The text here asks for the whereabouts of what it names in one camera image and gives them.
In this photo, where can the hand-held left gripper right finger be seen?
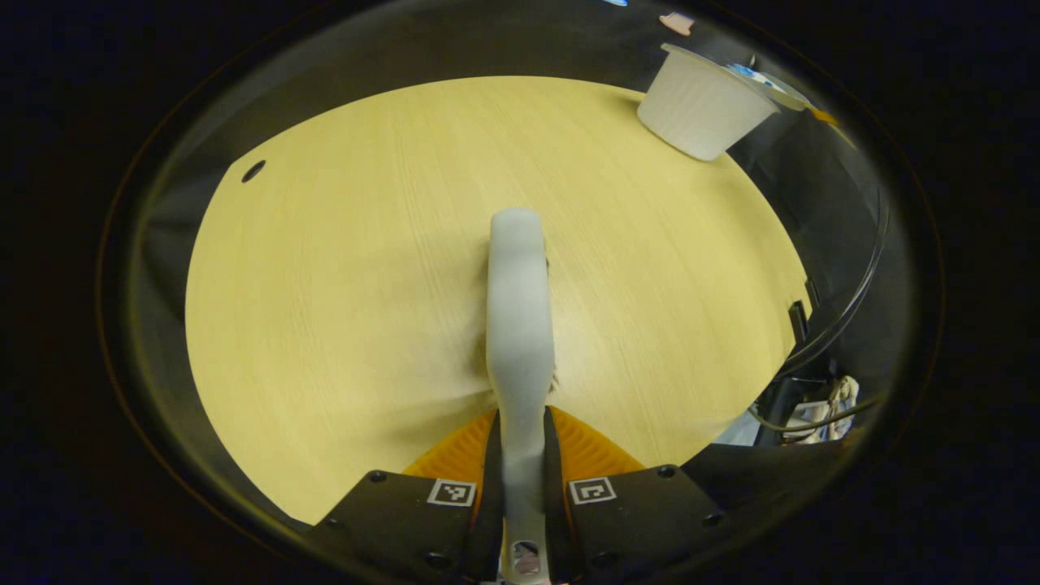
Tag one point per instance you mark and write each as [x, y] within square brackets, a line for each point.
[642, 512]

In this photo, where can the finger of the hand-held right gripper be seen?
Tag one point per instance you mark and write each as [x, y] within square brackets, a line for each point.
[825, 116]

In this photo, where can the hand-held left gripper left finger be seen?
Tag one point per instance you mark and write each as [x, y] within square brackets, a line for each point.
[398, 520]

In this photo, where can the white cup garbage bin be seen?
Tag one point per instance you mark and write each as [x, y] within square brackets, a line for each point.
[699, 110]

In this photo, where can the small white broom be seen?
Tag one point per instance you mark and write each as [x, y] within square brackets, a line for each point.
[520, 325]

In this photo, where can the black desk clamp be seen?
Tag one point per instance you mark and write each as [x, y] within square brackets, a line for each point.
[799, 318]

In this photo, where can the white crumpled cloth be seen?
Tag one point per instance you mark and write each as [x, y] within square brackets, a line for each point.
[841, 398]

